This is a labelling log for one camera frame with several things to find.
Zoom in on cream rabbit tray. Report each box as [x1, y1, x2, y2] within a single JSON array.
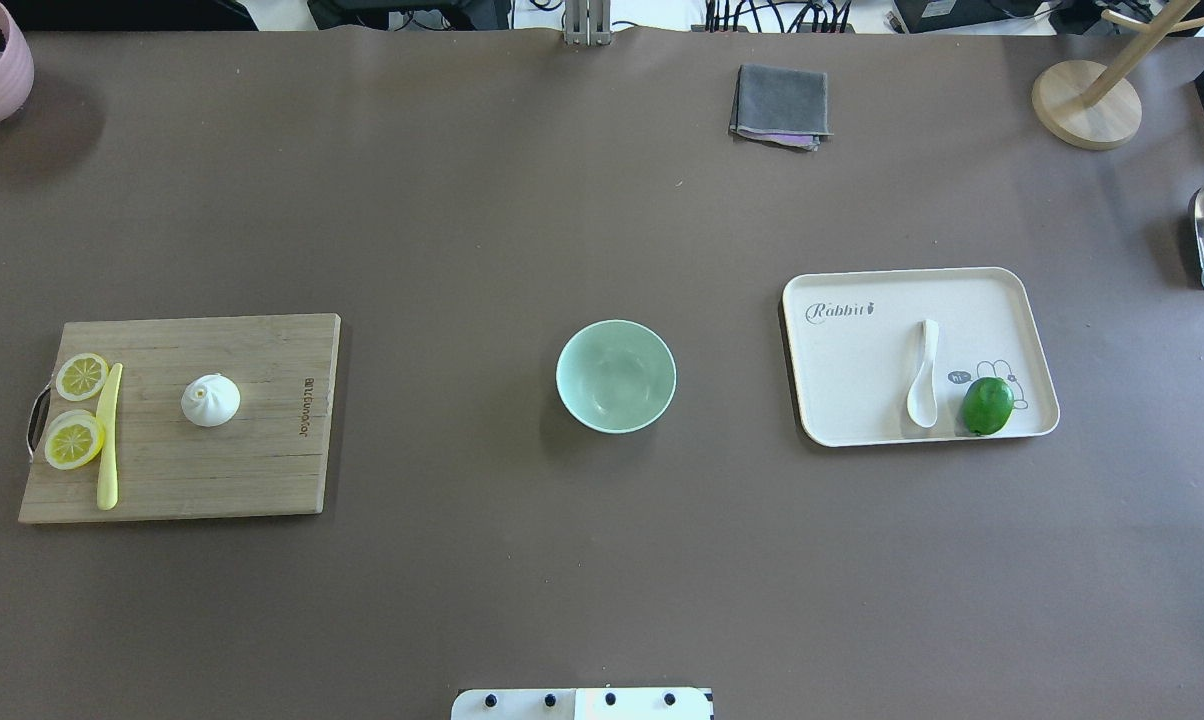
[[783, 266, 1060, 447]]

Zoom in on white ceramic spoon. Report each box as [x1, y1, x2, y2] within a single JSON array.
[[905, 319, 940, 429]]

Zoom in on wooden cup stand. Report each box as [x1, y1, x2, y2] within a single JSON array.
[[1031, 1, 1204, 151]]

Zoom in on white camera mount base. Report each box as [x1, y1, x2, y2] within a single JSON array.
[[450, 685, 715, 719]]

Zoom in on white steamed bun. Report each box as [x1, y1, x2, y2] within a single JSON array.
[[181, 373, 241, 427]]

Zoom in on upper lemon slice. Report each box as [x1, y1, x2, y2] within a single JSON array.
[[54, 352, 110, 402]]

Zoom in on wooden cutting board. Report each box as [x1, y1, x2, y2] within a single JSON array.
[[20, 313, 341, 524]]

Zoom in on lemon slice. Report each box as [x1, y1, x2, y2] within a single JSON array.
[[45, 409, 105, 471], [54, 352, 110, 402]]

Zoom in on lower lemon slice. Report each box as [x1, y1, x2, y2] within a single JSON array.
[[45, 409, 105, 471]]

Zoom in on green lime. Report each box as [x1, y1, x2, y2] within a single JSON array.
[[960, 377, 1015, 436]]

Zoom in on light green bowl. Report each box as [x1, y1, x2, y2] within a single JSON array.
[[555, 319, 678, 433]]

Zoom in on grey folded cloth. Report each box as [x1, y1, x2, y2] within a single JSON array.
[[728, 63, 832, 151]]

